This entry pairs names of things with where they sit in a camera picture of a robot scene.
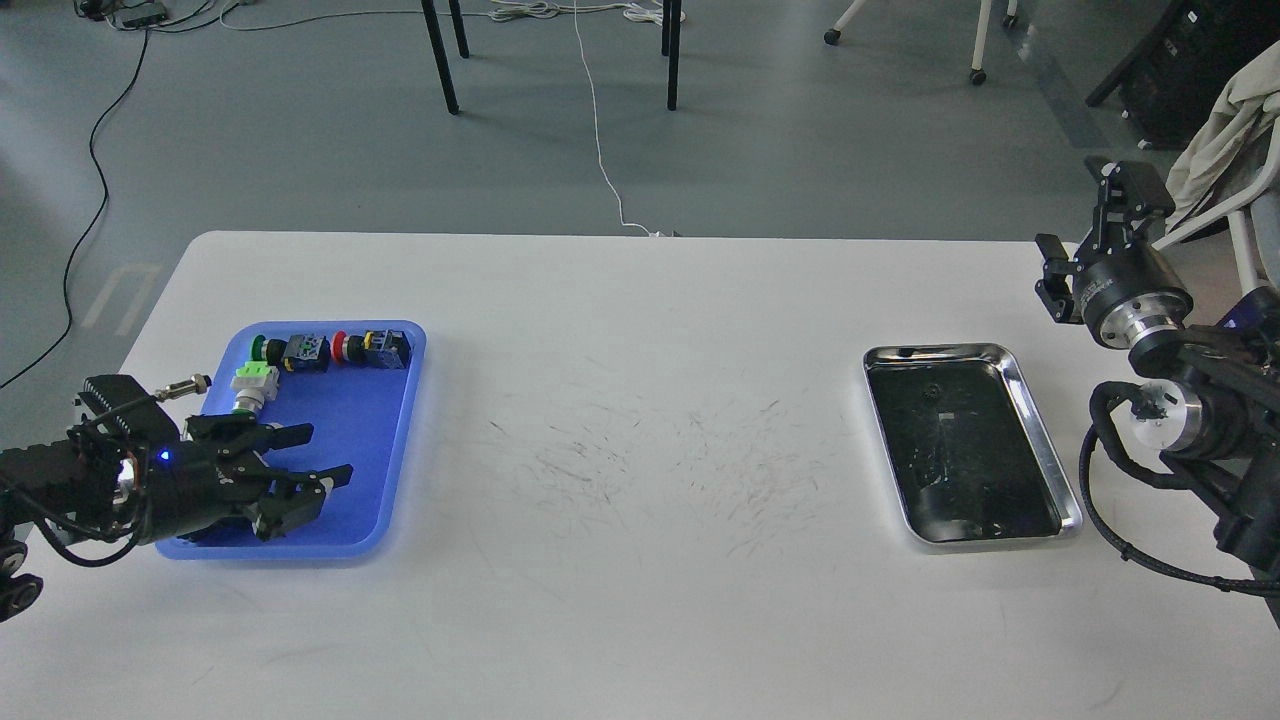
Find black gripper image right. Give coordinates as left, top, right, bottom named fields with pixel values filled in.
left=1034, top=155, right=1194, bottom=350

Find silver metal tray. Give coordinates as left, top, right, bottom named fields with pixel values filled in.
left=861, top=342, right=1082, bottom=551

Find green push button switch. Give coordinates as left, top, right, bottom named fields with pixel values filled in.
left=248, top=333, right=332, bottom=373

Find blue plastic tray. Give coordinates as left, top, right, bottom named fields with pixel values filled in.
left=155, top=320, right=428, bottom=562

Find black table leg right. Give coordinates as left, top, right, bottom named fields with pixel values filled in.
left=660, top=0, right=684, bottom=111

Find white rolling chair legs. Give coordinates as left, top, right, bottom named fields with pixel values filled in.
left=823, top=0, right=1020, bottom=87

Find black table leg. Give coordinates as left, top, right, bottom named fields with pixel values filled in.
left=660, top=0, right=684, bottom=111
left=420, top=0, right=470, bottom=117

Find black table leg left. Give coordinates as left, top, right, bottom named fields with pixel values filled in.
left=420, top=0, right=470, bottom=117

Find beige cloth on chair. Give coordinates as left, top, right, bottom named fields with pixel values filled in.
left=1165, top=42, right=1279, bottom=232

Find black floor cable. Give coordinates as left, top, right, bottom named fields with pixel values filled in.
left=0, top=0, right=241, bottom=393

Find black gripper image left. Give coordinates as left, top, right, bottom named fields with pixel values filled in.
left=134, top=413, right=355, bottom=544

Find black cabinet at right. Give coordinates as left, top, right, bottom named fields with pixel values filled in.
left=1085, top=1, right=1279, bottom=150

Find white floor cable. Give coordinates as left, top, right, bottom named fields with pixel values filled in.
left=220, top=0, right=691, bottom=240

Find white chair frame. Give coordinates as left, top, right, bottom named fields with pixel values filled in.
left=1153, top=156, right=1279, bottom=293

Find white green push button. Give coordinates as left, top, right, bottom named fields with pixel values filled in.
left=230, top=360, right=280, bottom=416

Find black power strip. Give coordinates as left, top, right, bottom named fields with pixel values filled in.
left=108, top=1, right=170, bottom=29

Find red emergency stop button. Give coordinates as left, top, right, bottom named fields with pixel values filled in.
left=330, top=329, right=412, bottom=370

